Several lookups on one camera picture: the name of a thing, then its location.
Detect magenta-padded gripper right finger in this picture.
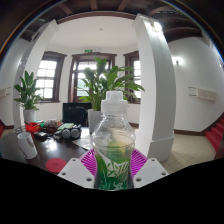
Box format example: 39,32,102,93
130,148,170,189

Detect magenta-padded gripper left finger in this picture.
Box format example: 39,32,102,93
57,148,98,190

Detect clear green-labelled drink bottle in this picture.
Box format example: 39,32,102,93
91,90,137,192

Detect flat round red coaster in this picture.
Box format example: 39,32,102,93
44,157,68,174

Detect green flat box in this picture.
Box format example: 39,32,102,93
56,122,75,131

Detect black small device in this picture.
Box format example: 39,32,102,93
33,131,49,140

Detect white mug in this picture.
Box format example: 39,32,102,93
16,131,39,160

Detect black chair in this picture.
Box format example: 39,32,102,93
62,102,93,128

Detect red carpeted stairs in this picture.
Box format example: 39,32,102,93
204,113,224,153

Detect large potted green plant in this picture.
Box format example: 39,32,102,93
75,57,146,135

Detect small potted green plant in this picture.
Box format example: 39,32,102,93
13,70,44,124

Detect white wall lamp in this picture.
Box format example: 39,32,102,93
172,56,183,67

